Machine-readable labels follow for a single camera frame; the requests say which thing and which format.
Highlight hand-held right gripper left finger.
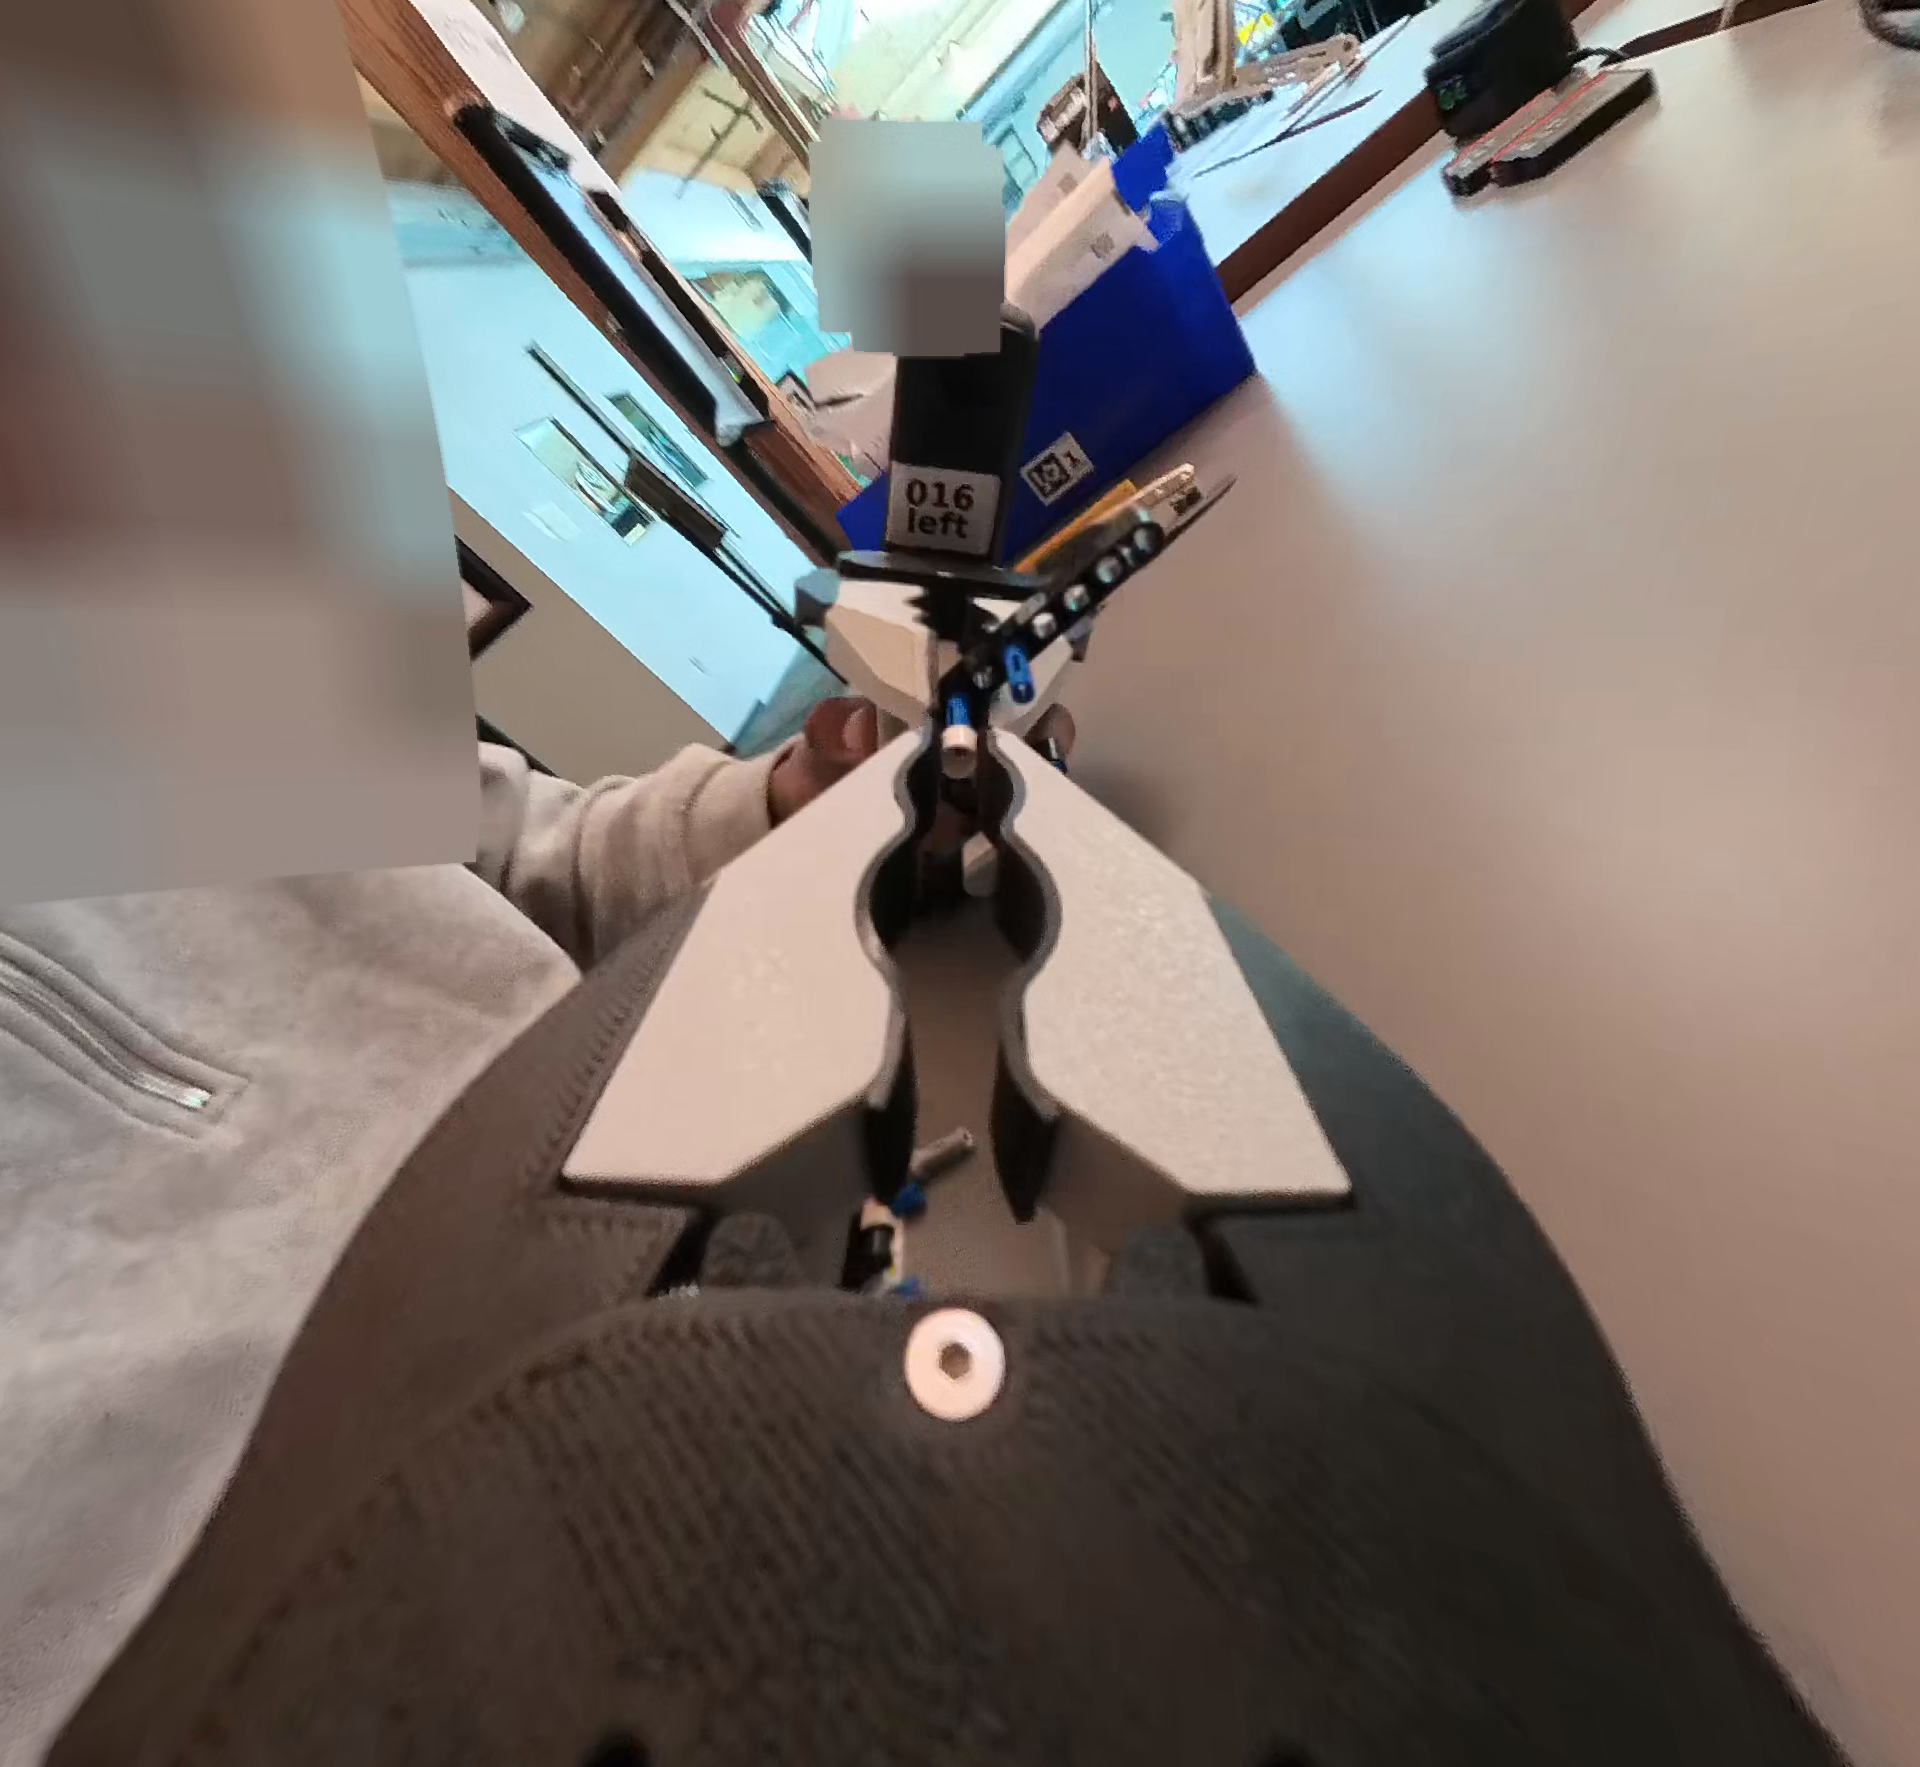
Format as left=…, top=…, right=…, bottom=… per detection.
left=561, top=729, right=923, bottom=1281

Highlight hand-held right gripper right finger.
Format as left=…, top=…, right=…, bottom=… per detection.
left=978, top=729, right=1349, bottom=1293

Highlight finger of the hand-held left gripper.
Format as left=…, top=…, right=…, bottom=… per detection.
left=987, top=625, right=1091, bottom=745
left=825, top=595, right=947, bottom=737

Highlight long black lego beam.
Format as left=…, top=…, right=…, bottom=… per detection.
left=932, top=507, right=1175, bottom=750

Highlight person's left forearm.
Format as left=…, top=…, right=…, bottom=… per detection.
left=476, top=739, right=801, bottom=972

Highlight partly built lego model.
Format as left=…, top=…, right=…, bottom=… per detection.
left=850, top=1127, right=979, bottom=1299

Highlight person's left hand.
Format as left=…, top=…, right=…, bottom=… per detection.
left=765, top=690, right=890, bottom=826

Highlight large blue storage bin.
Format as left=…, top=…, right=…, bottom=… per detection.
left=834, top=121, right=1262, bottom=572

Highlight white paper packets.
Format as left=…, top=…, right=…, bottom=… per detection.
left=996, top=151, right=1188, bottom=318

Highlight black charger case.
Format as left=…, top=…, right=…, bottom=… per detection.
left=1421, top=0, right=1580, bottom=137

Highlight wall-mounted screen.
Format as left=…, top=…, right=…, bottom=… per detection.
left=453, top=103, right=778, bottom=444

